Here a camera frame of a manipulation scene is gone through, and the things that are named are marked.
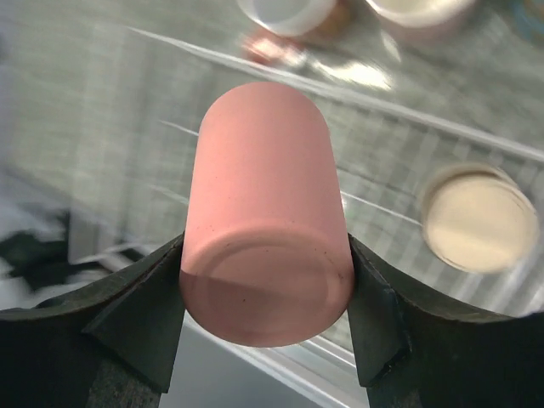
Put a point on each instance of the white wire dish rack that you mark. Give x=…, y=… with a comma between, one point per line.
x=397, y=117

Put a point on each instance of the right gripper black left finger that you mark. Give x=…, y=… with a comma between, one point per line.
x=112, y=343

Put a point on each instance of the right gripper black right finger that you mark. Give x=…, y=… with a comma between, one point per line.
x=416, y=347

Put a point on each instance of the cream and brown ceramic cup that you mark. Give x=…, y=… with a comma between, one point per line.
x=475, y=218

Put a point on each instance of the orange floral mug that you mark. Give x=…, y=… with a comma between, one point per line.
x=285, y=26

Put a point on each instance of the tall pink plastic cup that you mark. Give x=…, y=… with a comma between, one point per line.
x=266, y=260

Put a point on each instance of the pink mug, cream inside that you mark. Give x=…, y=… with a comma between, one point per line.
x=421, y=20

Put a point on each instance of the blue mug, yellow inside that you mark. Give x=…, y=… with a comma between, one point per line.
x=527, y=18

